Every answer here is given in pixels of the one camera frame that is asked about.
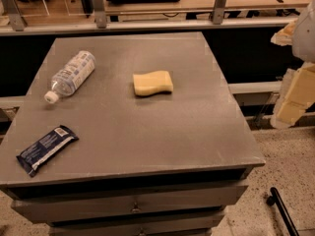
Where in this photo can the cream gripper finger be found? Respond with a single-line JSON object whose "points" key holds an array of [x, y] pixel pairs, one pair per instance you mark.
{"points": [[285, 35], [297, 94]]}

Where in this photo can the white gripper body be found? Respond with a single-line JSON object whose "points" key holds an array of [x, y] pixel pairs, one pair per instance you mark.
{"points": [[304, 36]]}

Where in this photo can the yellow sponge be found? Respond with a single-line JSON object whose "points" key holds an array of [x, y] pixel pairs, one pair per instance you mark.
{"points": [[152, 83]]}

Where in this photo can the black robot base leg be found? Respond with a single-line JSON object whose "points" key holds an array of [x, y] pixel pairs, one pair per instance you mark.
{"points": [[275, 199]]}

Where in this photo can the grey drawer cabinet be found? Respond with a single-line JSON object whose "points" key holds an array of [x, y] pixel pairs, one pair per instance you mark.
{"points": [[182, 156]]}

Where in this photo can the upper drawer knob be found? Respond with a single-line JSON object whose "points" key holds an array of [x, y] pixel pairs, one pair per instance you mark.
{"points": [[135, 209]]}

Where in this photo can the clear plastic water bottle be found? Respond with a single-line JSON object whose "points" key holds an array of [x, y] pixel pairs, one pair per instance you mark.
{"points": [[67, 80]]}

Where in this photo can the grey metal railing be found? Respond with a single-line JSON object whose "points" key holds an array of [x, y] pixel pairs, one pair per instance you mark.
{"points": [[104, 16]]}

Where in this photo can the dark blue snack wrapper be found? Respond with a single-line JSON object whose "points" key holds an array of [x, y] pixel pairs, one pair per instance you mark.
{"points": [[34, 156]]}

